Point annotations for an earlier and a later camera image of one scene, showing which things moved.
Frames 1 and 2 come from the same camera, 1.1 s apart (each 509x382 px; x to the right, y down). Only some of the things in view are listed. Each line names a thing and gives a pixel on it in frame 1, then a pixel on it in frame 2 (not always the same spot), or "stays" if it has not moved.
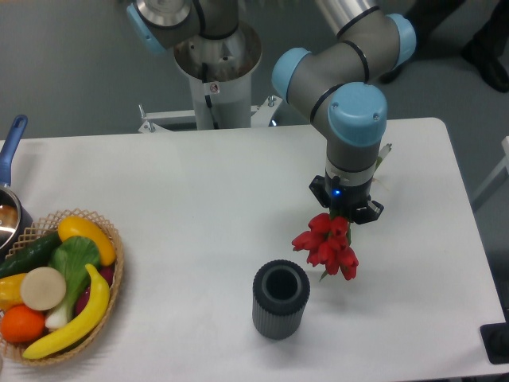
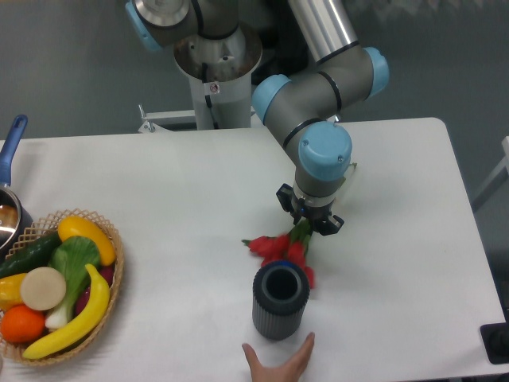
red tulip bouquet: (328, 243) → (290, 246)
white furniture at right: (495, 181) stays
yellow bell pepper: (10, 295) stays
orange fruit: (22, 325) stays
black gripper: (344, 199) → (312, 207)
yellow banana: (79, 331) stays
